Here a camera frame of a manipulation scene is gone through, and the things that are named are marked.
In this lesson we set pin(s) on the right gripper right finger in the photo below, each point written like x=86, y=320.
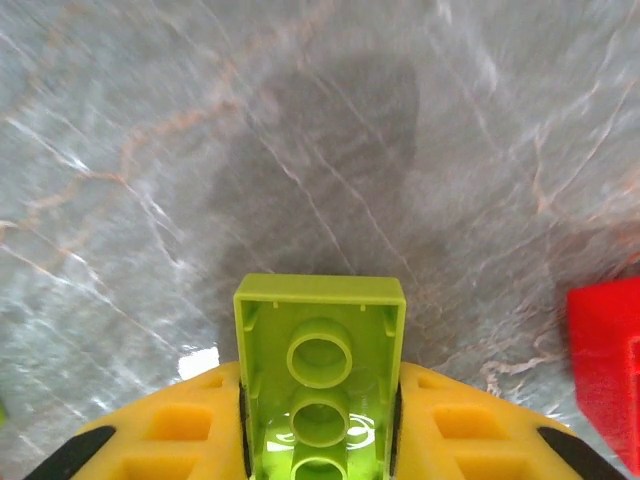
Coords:
x=475, y=435

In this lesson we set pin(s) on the large red lego brick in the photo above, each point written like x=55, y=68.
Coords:
x=605, y=360

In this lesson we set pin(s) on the long green lego brick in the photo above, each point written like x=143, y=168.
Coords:
x=320, y=300

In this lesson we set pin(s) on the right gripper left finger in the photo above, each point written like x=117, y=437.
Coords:
x=165, y=435

